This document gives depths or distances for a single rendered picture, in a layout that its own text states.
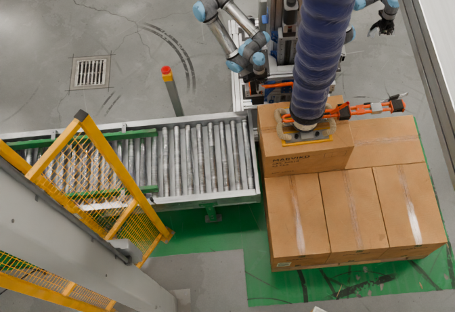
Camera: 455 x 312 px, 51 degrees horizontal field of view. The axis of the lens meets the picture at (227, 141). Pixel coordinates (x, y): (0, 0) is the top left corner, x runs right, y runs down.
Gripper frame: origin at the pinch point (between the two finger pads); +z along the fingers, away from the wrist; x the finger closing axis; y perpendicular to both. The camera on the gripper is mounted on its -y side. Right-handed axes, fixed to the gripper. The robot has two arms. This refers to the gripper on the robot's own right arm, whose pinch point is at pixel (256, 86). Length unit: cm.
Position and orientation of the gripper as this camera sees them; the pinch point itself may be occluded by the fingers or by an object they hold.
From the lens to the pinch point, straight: 327.3
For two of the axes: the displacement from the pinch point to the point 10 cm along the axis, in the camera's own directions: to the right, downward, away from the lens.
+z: 0.7, 4.3, 9.0
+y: 9.9, -1.3, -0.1
